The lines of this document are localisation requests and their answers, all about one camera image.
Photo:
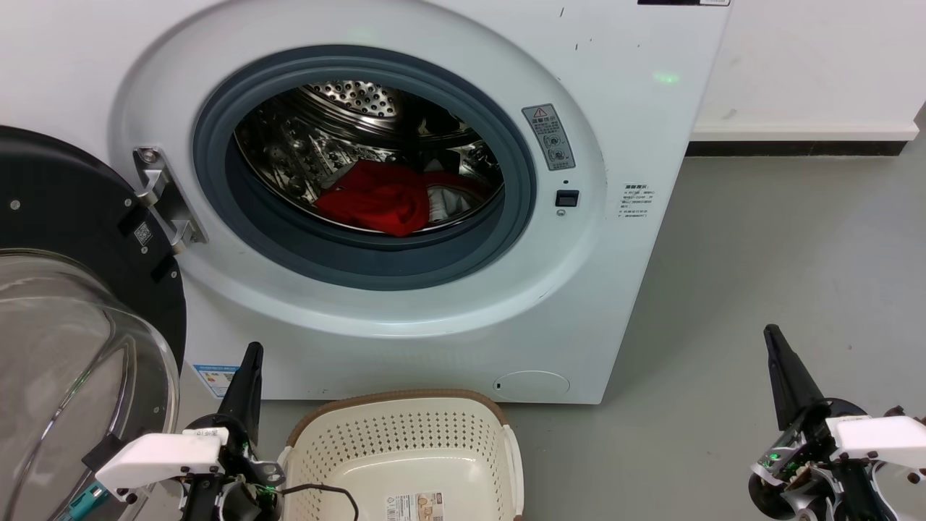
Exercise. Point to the red garment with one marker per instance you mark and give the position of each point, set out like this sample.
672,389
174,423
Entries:
376,197

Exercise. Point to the white black wall baseboard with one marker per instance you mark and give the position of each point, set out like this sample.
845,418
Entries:
796,141

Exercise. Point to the white front-load washing machine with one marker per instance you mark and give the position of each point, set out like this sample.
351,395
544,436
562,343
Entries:
615,289

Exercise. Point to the black door latch socket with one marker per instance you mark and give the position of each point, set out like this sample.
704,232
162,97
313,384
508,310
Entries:
567,198

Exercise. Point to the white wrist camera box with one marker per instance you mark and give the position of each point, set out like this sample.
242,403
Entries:
159,459
879,438

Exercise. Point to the round filter cover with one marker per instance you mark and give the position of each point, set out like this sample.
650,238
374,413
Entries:
532,384

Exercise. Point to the cream perforated laundry basket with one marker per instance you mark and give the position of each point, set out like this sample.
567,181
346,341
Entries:
405,449

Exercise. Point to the grey rubber door gasket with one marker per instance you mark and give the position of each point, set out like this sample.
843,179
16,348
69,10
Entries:
362,264

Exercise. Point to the silver door hinge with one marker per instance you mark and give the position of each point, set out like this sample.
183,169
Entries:
155,189

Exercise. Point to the white text sticker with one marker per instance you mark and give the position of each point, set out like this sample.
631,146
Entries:
636,201

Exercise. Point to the stainless steel washing machine drum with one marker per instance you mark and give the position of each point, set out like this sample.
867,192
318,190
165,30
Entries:
304,145

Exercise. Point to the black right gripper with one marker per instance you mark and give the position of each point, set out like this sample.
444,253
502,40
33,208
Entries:
796,470

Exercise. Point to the printed paper product label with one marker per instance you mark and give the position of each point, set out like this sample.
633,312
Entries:
412,508

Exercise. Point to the grey warning sticker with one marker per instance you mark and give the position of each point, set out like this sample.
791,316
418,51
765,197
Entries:
549,137

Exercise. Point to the small QR code sticker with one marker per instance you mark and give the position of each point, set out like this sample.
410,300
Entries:
142,233

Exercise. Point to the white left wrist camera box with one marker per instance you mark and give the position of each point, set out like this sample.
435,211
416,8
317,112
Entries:
159,459

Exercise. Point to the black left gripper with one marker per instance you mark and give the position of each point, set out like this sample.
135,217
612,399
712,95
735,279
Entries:
242,477

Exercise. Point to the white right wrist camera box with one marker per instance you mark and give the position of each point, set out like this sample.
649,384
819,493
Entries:
879,438

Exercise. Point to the blue white energy label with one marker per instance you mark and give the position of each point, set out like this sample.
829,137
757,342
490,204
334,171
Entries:
215,379

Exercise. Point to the white grey garment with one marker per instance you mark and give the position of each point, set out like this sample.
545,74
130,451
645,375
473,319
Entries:
446,204

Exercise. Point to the black glass washer door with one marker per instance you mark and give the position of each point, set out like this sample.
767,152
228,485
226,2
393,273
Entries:
58,195

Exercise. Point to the teal plastic connector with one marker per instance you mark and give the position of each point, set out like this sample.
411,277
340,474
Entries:
87,503

